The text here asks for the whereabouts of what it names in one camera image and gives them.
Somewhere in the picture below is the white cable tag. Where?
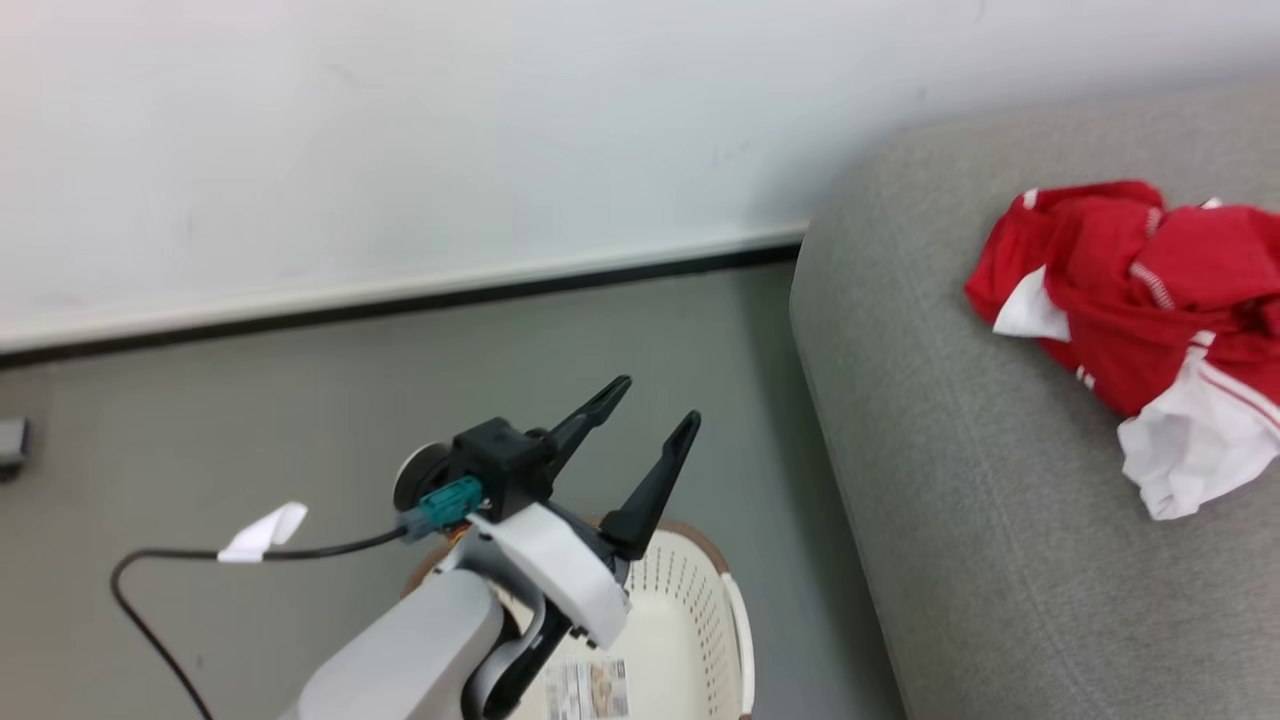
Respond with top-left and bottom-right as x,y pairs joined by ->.
217,502 -> 309,563

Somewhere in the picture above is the grey fabric sofa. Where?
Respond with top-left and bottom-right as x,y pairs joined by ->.
788,80 -> 1280,720

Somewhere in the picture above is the white baseboard strip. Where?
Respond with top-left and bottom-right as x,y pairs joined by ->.
0,222 -> 809,369

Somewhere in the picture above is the beige plastic laundry basket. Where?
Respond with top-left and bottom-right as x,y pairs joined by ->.
400,518 -> 753,720

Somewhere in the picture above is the printed basket label sticker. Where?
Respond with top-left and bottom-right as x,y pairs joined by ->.
545,657 -> 631,720

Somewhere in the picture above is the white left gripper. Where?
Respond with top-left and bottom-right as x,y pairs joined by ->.
393,375 -> 703,719

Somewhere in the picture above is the black camera cable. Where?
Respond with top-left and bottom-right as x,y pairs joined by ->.
110,525 -> 411,720

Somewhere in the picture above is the red and white garment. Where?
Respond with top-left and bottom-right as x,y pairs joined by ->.
964,180 -> 1280,521

